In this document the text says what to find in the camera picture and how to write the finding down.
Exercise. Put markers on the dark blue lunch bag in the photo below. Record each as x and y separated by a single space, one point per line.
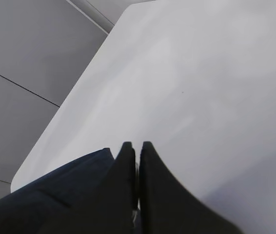
25 210

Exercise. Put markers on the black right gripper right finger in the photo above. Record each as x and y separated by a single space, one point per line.
167 207

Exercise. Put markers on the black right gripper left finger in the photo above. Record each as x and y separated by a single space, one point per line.
111 208

